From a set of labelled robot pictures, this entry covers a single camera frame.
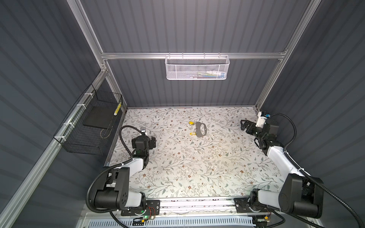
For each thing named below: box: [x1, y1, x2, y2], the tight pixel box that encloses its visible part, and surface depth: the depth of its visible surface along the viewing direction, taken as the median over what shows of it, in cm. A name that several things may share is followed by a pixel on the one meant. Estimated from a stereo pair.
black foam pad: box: [82, 106, 117, 130], surface depth 78 cm
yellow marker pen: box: [113, 102, 122, 116], surface depth 82 cm
